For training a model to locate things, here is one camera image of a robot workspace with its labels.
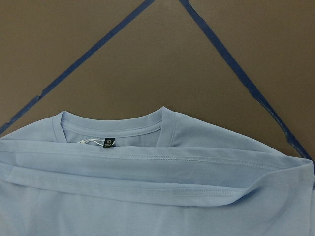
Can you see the light blue t-shirt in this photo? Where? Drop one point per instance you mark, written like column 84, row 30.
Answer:
column 163, row 174

